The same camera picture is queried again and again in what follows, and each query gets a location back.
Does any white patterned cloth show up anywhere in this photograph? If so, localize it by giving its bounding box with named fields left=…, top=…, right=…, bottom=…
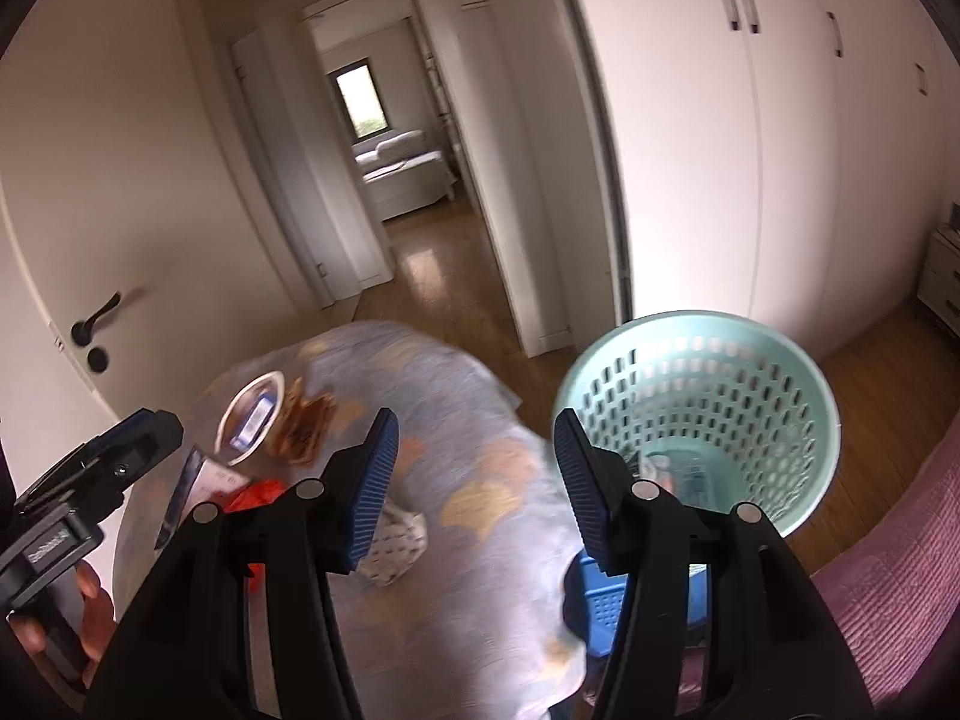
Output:
left=356, top=502, right=430, bottom=588

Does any beige nightstand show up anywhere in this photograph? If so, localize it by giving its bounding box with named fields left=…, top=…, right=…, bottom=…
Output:
left=916, top=229, right=960, bottom=332

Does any white bed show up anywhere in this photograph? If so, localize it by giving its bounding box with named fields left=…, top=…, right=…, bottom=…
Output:
left=354, top=129, right=456, bottom=224

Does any pink ribbed blanket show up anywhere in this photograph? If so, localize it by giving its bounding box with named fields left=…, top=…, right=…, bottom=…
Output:
left=675, top=435, right=960, bottom=720

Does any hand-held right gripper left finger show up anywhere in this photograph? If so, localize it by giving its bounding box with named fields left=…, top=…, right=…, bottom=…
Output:
left=82, top=409, right=402, bottom=720

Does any white room door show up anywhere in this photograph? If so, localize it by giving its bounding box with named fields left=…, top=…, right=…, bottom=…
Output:
left=0, top=0, right=301, bottom=425

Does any blue plastic stool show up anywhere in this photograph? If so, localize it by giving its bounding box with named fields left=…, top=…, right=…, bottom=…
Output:
left=562, top=551, right=710, bottom=662

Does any white hallway door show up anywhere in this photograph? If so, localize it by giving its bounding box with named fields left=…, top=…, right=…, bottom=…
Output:
left=229, top=28, right=396, bottom=291

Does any fan-patterned grey tablecloth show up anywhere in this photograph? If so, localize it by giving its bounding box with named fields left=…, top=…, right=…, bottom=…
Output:
left=112, top=319, right=601, bottom=720

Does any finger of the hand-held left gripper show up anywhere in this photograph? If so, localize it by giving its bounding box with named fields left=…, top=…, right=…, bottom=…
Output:
left=13, top=409, right=185, bottom=520

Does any red plastic wrapper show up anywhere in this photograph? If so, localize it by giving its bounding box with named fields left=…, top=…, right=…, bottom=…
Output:
left=223, top=478, right=284, bottom=580

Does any blue and white wrapper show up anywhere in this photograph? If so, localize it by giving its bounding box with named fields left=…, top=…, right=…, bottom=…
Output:
left=229, top=392, right=277, bottom=449

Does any white sliding door panel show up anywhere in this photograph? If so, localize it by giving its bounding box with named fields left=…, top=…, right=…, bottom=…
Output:
left=396, top=0, right=632, bottom=359

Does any silver foil packet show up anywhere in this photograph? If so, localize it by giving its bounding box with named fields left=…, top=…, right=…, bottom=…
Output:
left=154, top=446, right=207, bottom=550

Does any white wardrobe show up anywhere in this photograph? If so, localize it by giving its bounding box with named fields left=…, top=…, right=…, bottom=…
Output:
left=551, top=0, right=960, bottom=365

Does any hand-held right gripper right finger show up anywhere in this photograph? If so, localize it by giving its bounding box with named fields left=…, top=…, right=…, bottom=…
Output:
left=553, top=409, right=878, bottom=720

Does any black door handle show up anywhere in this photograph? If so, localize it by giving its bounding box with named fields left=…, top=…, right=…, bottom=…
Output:
left=71, top=292, right=122, bottom=346

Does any brown snack wrapper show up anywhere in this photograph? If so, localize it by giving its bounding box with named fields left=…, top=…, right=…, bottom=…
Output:
left=266, top=379, right=340, bottom=464

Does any white pillow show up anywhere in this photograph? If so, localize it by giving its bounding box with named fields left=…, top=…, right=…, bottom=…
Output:
left=375, top=129, right=426, bottom=160

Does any white and pink carton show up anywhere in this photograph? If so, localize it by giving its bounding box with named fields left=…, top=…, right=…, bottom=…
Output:
left=191, top=461, right=252, bottom=512

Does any person's left hand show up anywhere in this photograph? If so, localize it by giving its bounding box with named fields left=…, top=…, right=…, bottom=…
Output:
left=7, top=561, right=119, bottom=691

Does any teal perforated plastic basket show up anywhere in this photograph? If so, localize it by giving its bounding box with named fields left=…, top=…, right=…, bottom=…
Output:
left=551, top=307, right=841, bottom=541

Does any dark framed window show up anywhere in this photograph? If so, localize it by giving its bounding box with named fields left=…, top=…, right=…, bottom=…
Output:
left=334, top=64, right=390, bottom=141

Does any grey printed packet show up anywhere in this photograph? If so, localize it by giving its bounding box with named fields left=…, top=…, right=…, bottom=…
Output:
left=637, top=450, right=713, bottom=505

